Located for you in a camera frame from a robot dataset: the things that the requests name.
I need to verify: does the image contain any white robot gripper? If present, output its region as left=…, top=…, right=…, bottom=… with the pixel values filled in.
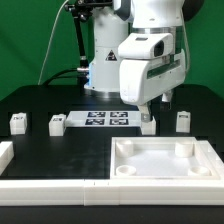
left=119, top=51, right=185, bottom=122

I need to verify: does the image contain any white fiducial marker sheet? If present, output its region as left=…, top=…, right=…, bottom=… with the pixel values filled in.
left=65, top=111, right=141, bottom=127

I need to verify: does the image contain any black cable bundle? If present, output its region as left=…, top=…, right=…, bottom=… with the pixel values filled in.
left=43, top=68, right=88, bottom=86

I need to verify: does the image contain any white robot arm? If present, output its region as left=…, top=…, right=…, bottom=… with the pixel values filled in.
left=84, top=0, right=205, bottom=122

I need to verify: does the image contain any white square table top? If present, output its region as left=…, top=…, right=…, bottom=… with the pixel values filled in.
left=110, top=137, right=224, bottom=181

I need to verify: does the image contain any white U-shaped obstacle fence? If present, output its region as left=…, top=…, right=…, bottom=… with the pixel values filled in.
left=0, top=140, right=224, bottom=206

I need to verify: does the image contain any white cable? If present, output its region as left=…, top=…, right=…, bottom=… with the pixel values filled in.
left=37, top=0, right=70, bottom=86

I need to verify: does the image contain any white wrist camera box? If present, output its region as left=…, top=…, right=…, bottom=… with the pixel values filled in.
left=118, top=33, right=174, bottom=60

